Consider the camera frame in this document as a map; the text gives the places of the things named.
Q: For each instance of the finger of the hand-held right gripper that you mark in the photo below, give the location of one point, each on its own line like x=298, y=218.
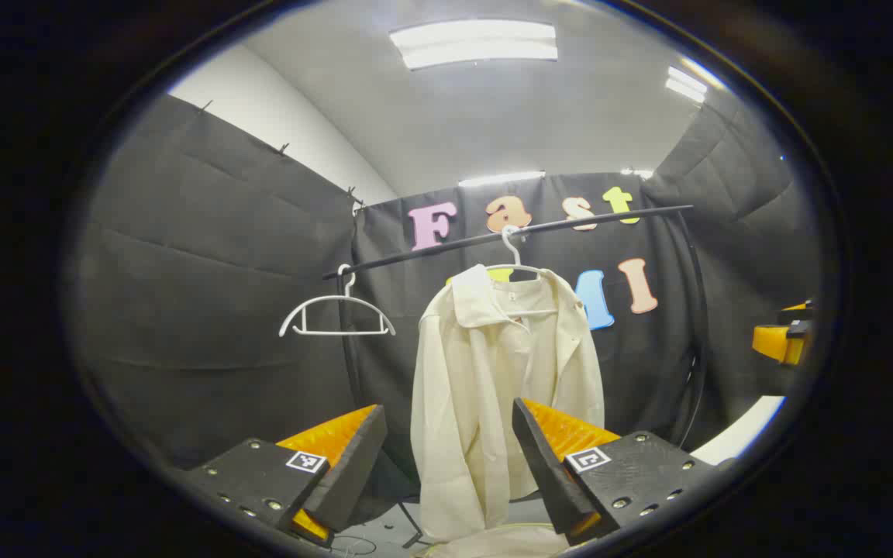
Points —
x=780, y=341

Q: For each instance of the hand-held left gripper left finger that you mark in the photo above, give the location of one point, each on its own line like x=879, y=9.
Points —
x=353, y=465

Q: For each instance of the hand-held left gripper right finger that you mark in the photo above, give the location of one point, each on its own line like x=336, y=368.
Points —
x=543, y=465

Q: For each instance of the cream long-sleeved shirt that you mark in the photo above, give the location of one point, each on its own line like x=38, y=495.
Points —
x=470, y=387

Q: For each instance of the white plastic hanger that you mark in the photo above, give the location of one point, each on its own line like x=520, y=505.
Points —
x=342, y=333
x=516, y=256

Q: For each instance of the black clothes rack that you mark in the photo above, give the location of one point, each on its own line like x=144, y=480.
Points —
x=547, y=227

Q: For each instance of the ceiling light strip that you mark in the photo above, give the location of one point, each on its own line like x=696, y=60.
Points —
x=637, y=173
x=501, y=179

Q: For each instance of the black backdrop cloth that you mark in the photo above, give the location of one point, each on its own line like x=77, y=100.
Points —
x=206, y=271

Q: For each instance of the small ceiling light panel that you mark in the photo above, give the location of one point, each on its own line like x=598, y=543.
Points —
x=685, y=84

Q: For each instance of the large ceiling light panel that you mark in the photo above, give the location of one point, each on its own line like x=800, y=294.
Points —
x=474, y=43

